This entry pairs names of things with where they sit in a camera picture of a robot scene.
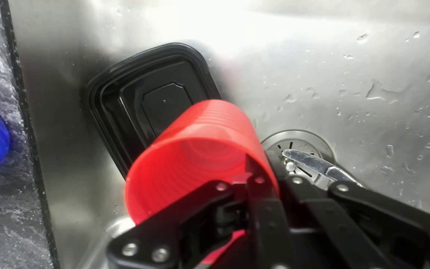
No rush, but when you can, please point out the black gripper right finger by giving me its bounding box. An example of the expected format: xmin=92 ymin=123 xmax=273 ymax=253
xmin=282 ymin=150 xmax=430 ymax=266

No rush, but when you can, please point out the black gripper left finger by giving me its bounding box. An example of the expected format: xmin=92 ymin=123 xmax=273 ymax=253
xmin=106 ymin=160 xmax=292 ymax=269

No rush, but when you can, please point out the red plastic cup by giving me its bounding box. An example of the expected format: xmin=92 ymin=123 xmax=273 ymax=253
xmin=124 ymin=99 xmax=280 ymax=266

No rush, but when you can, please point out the steel sink drain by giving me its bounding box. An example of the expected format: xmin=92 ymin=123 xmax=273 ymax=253
xmin=261 ymin=129 xmax=334 ymax=177

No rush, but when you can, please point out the stainless steel sink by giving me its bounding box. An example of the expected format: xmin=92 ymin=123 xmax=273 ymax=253
xmin=7 ymin=0 xmax=430 ymax=269

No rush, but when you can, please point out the black plastic tray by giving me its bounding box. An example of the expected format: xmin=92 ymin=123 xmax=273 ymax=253
xmin=83 ymin=42 xmax=221 ymax=177

